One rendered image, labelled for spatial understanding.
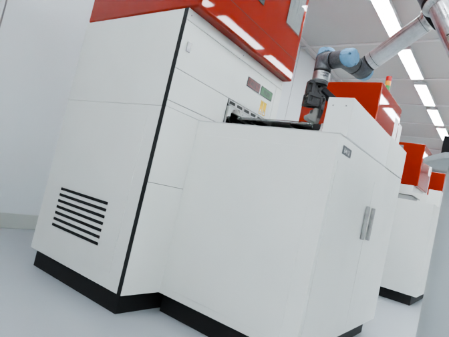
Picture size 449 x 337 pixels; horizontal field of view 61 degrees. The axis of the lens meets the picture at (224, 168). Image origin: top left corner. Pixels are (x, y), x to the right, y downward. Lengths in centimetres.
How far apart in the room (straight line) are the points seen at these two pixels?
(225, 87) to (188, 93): 24
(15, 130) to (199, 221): 163
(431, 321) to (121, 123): 134
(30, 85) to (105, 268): 159
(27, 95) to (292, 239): 207
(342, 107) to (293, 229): 46
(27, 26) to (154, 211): 173
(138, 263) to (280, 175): 64
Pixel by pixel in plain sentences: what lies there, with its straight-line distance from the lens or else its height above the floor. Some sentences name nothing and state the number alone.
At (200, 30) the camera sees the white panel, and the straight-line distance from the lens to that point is 166.
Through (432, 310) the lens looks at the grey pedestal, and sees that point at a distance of 144.
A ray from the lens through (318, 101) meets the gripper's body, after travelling 173.
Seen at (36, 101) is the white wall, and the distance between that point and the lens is 287.
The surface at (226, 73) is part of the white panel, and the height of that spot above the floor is 107.
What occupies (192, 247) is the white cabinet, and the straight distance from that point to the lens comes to 156.
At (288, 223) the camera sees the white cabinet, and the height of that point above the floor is 49.
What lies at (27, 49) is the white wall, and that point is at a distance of 287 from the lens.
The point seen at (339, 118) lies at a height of 89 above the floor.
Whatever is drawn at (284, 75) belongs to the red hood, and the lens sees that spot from 213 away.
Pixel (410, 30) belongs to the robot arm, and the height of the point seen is 133.
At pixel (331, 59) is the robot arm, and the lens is 175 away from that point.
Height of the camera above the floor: 54
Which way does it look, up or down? 3 degrees up
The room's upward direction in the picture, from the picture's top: 13 degrees clockwise
